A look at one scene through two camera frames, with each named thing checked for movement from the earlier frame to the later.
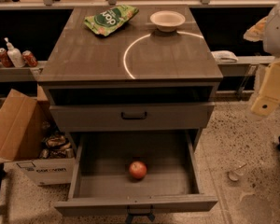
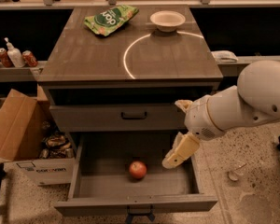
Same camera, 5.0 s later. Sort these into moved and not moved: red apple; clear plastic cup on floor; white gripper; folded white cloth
Moved: white gripper
Not moved: red apple; clear plastic cup on floor; folded white cloth
